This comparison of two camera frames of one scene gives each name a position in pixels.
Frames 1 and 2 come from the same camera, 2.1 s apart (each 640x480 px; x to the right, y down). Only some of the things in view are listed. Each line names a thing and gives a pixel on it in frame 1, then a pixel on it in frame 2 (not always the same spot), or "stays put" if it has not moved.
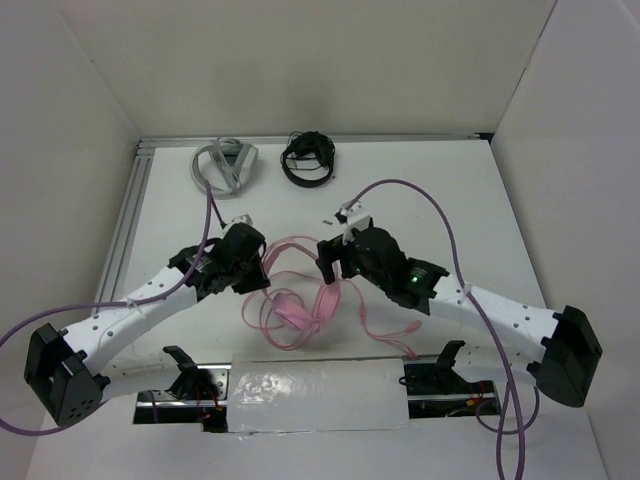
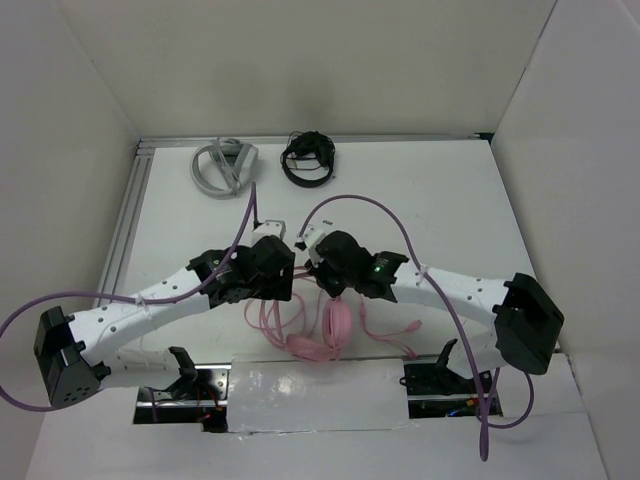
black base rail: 201,394 stays put
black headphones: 308,144 stays put
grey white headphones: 237,160 stays put
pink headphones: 323,307 → 335,336
